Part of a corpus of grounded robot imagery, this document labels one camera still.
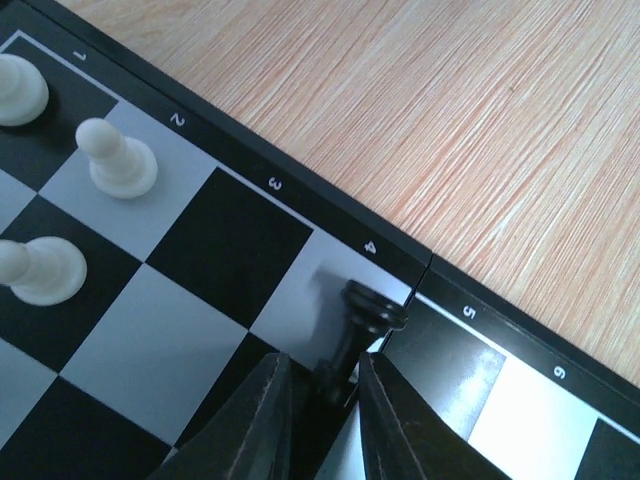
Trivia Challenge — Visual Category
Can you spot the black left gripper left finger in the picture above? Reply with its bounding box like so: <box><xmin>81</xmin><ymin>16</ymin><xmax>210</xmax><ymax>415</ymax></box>
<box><xmin>149</xmin><ymin>353</ymin><xmax>292</xmax><ymax>480</ymax></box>

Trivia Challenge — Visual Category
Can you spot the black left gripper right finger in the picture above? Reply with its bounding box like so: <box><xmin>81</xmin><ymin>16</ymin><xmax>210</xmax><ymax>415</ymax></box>
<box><xmin>358</xmin><ymin>352</ymin><xmax>508</xmax><ymax>479</ymax></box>

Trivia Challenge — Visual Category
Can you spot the black pawn centre board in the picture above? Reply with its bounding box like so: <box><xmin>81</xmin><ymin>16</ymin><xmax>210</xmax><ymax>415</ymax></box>
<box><xmin>314</xmin><ymin>279</ymin><xmax>408</xmax><ymax>406</ymax></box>

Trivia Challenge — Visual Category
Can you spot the white pawn chess piece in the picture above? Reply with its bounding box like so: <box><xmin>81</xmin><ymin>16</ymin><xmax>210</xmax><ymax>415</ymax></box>
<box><xmin>75</xmin><ymin>117</ymin><xmax>159</xmax><ymax>199</ymax></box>

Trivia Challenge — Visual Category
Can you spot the white rook chess piece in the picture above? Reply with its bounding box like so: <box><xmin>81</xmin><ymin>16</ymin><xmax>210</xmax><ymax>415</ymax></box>
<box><xmin>1</xmin><ymin>53</ymin><xmax>49</xmax><ymax>127</ymax></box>

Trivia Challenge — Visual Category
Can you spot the black and grey chessboard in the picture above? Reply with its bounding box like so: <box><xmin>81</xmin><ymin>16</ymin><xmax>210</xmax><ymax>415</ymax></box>
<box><xmin>1</xmin><ymin>1</ymin><xmax>639</xmax><ymax>479</ymax></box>

